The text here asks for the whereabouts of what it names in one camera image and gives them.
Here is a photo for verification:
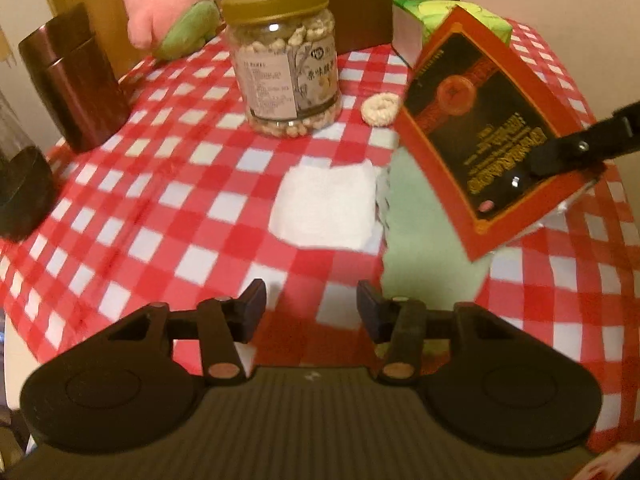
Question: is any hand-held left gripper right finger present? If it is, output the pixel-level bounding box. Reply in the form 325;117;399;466
356;280;506;386

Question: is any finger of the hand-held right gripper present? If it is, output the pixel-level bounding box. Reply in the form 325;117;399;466
530;101;640;178

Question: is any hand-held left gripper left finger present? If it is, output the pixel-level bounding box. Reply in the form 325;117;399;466
107;278;268;386

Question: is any green cloth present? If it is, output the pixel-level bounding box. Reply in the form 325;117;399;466
377;147;571;331

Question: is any red black packet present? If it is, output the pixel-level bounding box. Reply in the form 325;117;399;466
395;5;608;261

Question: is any brown cardboard box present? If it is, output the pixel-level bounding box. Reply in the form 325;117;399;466
217;0;463;53

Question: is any white paper napkin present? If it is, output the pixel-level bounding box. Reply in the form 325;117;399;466
268;160;388;251

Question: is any red white checkered tablecloth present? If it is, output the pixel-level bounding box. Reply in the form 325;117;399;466
0;15;640;456

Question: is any cream round scrunchie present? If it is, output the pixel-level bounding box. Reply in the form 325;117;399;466
361;91;402;127

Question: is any green tissue pack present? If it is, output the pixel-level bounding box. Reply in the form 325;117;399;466
391;0;513;68

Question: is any clear nut jar gold lid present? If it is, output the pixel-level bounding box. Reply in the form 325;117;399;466
221;0;345;138

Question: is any dark glass grinder jar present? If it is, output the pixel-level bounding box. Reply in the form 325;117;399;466
0;90;56;243

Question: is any brown metal canister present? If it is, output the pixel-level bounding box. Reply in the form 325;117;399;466
17;2;132;153

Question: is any red white printed cloth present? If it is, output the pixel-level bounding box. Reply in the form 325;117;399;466
570;440;640;480

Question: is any pink starfish plush toy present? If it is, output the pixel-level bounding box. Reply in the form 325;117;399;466
120;0;221;61

